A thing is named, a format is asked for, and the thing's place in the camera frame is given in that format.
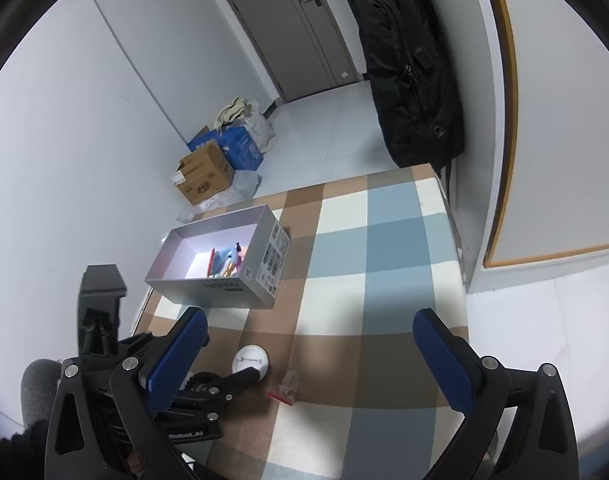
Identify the plaid checkered table cloth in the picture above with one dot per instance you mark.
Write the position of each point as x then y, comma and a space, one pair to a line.
366, 254

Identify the brown cardboard box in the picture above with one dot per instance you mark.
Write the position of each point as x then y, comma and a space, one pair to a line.
203, 173

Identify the grey cardboard box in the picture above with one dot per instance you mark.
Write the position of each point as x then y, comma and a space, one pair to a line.
253, 249

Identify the grey plastic parcel bag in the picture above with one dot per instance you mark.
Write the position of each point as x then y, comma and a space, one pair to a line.
244, 185

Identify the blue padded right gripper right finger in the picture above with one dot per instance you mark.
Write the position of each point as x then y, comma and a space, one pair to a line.
470, 389

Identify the grey sleeve forearm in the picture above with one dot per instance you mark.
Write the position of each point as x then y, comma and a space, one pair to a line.
38, 391

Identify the blue cardboard box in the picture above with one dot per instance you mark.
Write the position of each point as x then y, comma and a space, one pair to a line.
236, 144

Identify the grey door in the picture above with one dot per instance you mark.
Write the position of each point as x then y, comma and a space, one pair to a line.
299, 44

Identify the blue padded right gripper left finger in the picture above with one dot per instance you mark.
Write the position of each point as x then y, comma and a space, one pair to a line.
150, 388

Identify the red China flag badge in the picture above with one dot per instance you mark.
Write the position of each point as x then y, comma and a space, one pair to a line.
213, 271

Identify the beige tote bag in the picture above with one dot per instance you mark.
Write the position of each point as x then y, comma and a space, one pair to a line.
246, 113

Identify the black large bag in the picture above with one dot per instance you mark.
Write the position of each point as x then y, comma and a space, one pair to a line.
412, 80

